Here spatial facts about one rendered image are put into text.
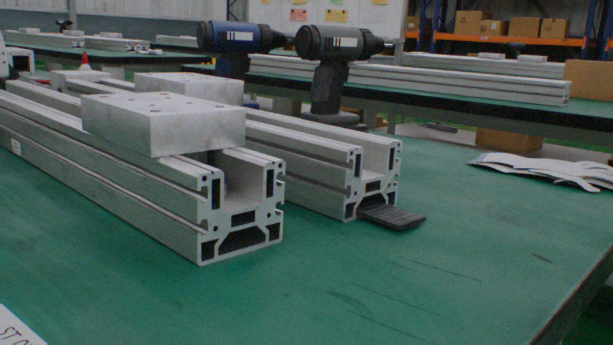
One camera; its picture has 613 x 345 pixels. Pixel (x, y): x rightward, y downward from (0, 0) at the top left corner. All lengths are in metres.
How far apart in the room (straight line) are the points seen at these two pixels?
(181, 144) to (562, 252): 0.40
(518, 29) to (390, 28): 6.89
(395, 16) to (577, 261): 3.26
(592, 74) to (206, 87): 1.91
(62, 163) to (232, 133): 0.27
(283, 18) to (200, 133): 3.87
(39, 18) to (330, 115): 12.50
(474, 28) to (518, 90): 8.82
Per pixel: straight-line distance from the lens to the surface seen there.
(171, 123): 0.52
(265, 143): 0.70
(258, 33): 1.05
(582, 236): 0.68
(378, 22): 3.84
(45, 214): 0.64
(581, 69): 2.51
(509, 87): 2.11
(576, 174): 0.92
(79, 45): 4.61
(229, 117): 0.55
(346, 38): 0.93
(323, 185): 0.63
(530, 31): 10.48
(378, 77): 2.34
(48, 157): 0.79
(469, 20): 10.94
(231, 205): 0.51
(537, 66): 3.97
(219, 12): 9.31
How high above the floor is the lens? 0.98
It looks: 15 degrees down
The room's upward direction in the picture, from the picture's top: 3 degrees clockwise
